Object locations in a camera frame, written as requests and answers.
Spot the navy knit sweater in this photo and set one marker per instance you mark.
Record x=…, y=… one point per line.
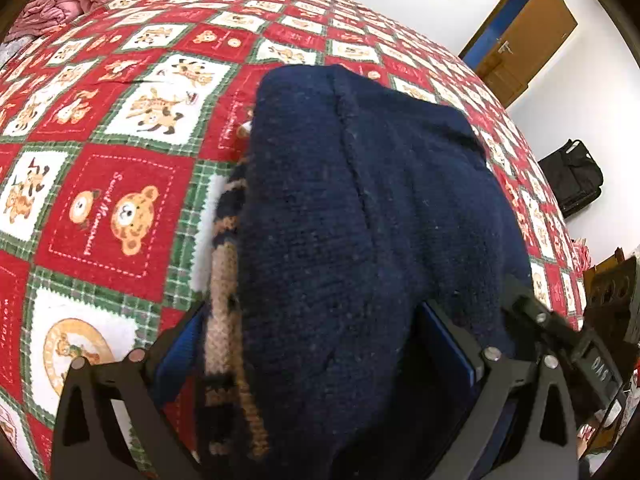
x=350, y=220

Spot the brown wooden door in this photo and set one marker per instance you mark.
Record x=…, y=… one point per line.
x=530, y=35

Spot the red checkered bear bedspread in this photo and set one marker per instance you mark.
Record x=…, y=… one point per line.
x=110, y=160

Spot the black bag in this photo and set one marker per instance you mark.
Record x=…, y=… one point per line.
x=572, y=177

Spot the grey cloth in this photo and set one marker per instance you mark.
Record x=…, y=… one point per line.
x=7, y=52

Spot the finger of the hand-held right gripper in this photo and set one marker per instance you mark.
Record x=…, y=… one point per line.
x=527, y=310

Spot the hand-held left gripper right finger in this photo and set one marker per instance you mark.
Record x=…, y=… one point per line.
x=450, y=345

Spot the red printed cloth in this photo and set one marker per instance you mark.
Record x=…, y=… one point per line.
x=582, y=252

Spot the wooden cabinet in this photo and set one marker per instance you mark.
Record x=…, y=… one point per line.
x=612, y=290

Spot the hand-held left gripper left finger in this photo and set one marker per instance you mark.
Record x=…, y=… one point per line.
x=175, y=355

